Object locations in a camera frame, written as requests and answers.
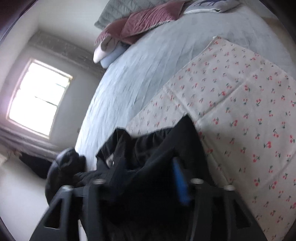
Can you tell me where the black quilted long coat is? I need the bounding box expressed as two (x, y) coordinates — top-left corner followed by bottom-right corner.
(73, 116), (213, 240)

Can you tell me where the pink velvet pillow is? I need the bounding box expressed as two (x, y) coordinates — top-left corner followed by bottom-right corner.
(95, 18), (128, 45)
(120, 1), (185, 45)

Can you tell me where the white cherry print sheet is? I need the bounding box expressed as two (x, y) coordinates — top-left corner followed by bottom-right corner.
(126, 36), (295, 240)

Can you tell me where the light blue folded blanket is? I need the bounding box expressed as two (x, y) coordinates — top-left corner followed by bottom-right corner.
(100, 43), (130, 69)

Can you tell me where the grey patterned curtain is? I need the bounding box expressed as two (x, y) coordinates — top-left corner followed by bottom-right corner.
(28, 30), (105, 77)

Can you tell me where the grey padded headboard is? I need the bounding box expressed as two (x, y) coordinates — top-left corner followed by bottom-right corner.
(94, 0), (172, 30)

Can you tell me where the white folded blanket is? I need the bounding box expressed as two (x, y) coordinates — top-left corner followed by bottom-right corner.
(93, 38), (121, 63)

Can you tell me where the bed with light blue sheet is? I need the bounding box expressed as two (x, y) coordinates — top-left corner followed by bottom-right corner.
(75, 4), (295, 170)

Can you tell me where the grey printed pillow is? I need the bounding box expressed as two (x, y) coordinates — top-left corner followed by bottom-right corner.
(184, 0), (240, 14)

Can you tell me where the black puffer jacket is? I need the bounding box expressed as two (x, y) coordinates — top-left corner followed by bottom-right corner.
(45, 148), (86, 204)

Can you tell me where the bright window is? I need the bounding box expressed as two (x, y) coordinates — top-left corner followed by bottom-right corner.
(6, 58), (73, 138)

